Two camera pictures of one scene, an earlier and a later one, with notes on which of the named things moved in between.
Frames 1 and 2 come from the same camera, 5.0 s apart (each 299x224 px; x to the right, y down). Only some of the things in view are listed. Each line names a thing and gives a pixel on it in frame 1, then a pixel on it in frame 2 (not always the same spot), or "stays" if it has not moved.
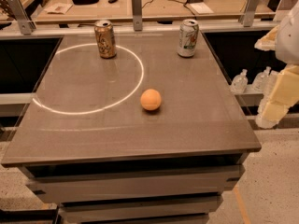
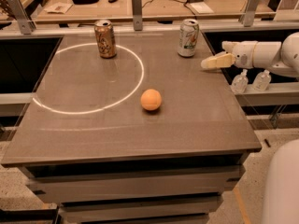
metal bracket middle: (137, 15) stays
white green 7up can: (188, 38) stays
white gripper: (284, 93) → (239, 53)
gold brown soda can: (106, 38) stays
